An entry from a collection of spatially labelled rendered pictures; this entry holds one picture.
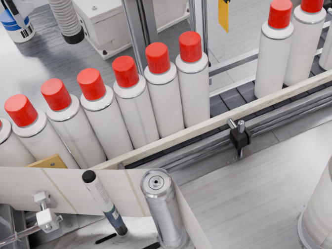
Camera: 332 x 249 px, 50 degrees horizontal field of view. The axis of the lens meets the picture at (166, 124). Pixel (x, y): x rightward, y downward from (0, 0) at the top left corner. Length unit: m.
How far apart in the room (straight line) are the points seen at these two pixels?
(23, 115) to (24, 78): 0.45
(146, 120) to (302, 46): 0.30
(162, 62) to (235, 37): 0.43
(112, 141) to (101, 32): 0.36
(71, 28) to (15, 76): 0.44
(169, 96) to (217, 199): 0.19
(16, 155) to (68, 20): 0.22
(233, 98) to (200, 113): 0.12
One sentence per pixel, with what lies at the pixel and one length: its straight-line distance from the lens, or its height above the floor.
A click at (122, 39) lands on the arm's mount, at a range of 0.91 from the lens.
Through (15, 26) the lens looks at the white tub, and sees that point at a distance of 1.05.
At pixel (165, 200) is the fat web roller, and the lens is 0.41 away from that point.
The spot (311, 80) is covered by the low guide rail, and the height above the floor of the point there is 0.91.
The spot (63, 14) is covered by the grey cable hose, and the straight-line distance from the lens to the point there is 0.55.
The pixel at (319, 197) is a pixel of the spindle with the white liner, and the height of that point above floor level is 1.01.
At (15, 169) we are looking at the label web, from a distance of 0.49.
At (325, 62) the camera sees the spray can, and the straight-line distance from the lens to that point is 0.78.
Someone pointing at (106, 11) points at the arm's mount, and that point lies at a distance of 0.85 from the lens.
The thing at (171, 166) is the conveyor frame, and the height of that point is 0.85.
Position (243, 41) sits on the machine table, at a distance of 0.92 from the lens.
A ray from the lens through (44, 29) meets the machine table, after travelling 1.09.
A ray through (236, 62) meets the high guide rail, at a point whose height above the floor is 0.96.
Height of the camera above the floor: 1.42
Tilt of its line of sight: 53 degrees down
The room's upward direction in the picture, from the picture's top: 11 degrees counter-clockwise
